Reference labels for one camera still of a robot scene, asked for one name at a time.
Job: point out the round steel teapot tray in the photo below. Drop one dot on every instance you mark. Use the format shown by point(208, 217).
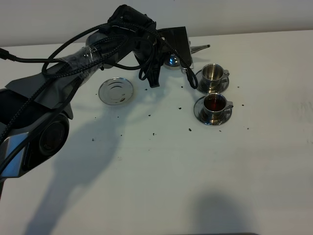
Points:
point(116, 91)

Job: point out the stainless steel saucer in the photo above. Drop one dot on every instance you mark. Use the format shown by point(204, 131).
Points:
point(204, 118)
point(207, 87)

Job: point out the stainless steel teacup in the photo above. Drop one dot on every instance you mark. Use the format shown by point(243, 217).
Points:
point(215, 104)
point(213, 74)

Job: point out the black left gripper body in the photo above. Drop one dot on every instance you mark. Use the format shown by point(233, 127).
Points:
point(166, 41)

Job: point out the near stainless steel teacup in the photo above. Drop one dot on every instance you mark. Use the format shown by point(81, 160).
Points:
point(215, 104)

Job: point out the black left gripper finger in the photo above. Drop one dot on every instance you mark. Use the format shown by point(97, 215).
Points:
point(153, 76)

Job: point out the far stainless steel saucer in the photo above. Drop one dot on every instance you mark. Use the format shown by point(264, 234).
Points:
point(207, 87)

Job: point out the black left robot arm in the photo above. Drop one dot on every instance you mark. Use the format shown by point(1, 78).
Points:
point(35, 111)

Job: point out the stainless steel teapot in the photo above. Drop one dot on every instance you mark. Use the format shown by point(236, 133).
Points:
point(173, 62)

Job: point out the near stainless steel saucer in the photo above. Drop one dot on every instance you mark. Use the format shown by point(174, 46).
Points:
point(204, 118)

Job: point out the far stainless steel teacup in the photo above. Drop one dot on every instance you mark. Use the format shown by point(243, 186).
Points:
point(213, 74)

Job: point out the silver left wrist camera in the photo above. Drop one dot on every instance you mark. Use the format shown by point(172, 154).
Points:
point(183, 69)

